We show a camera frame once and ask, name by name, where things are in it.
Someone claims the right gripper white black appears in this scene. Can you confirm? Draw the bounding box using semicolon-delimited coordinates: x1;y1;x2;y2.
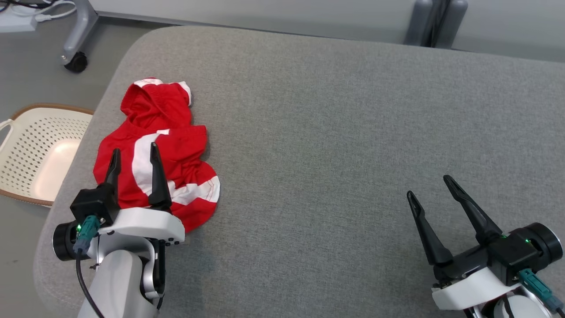
407;175;524;311

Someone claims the white power strip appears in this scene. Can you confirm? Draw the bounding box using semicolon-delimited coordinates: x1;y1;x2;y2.
0;15;38;33

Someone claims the grey cart leg with caster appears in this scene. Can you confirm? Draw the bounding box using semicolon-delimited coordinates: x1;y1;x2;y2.
60;0;100;74

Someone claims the camera cable teal plug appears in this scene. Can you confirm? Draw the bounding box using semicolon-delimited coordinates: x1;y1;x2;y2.
73;216;105;318
517;269;565;318

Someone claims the white power cable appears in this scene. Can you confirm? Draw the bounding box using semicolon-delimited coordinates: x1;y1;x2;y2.
9;0;78;23

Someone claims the left camera cable teal plug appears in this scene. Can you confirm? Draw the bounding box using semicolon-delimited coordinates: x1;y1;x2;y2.
73;216;105;318

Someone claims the red white hooded garment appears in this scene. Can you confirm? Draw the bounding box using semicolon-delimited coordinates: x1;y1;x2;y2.
93;77;221;234

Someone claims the cream perforated laundry basket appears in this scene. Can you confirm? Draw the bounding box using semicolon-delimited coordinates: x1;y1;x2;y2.
0;103;94;207

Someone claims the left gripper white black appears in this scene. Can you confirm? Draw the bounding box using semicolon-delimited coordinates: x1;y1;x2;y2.
98;142;186;247

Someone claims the right camera cable teal plug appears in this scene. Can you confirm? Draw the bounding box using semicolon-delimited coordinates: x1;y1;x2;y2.
517;269;565;318

